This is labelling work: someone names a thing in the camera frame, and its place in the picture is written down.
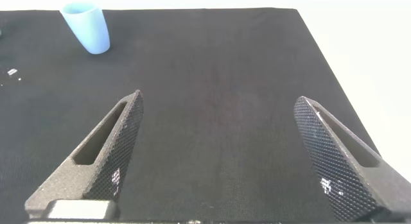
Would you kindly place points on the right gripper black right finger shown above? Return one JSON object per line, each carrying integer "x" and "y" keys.
{"x": 337, "y": 160}

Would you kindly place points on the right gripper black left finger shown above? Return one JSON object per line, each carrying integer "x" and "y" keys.
{"x": 106, "y": 160}

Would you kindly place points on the light blue plastic cup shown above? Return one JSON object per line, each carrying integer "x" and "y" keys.
{"x": 88, "y": 28}

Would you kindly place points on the black fabric table cover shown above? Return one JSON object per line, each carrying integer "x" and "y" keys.
{"x": 208, "y": 89}

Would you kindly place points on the small clear plastic fragment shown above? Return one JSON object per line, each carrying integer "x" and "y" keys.
{"x": 12, "y": 72}

